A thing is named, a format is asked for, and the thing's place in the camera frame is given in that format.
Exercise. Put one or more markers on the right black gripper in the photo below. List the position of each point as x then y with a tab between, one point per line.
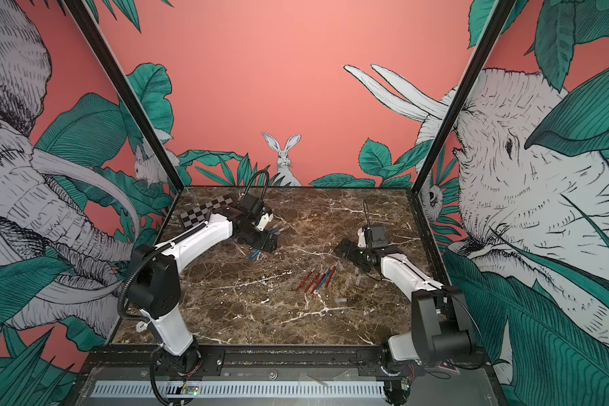
352	255

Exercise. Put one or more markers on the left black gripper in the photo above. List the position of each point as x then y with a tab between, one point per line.
264	243

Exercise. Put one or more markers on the red knife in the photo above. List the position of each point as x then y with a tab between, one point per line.
330	276
304	281
313	282
314	288

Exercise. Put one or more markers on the blue knife bottom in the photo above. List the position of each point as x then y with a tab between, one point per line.
325	278

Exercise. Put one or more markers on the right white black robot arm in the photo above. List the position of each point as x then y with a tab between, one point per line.
441	326

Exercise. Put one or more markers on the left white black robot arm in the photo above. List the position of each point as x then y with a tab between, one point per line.
152	290

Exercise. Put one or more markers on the blue knife far top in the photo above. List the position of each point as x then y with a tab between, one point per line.
281	230

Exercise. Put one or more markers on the black white checkerboard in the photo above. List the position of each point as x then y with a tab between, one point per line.
191	217

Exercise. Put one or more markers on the white round table grommet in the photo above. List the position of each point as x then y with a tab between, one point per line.
141	326

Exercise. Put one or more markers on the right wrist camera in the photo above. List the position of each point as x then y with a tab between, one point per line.
361	238

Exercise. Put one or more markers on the black front rail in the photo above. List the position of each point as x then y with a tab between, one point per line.
134	361

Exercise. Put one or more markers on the white perforated cable duct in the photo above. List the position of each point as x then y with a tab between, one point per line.
239	389

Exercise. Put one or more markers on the left black frame post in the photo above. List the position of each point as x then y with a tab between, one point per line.
87	24

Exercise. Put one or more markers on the black frame post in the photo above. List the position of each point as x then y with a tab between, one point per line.
87	24
493	28

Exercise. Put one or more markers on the right black frame post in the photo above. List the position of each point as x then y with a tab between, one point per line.
493	28

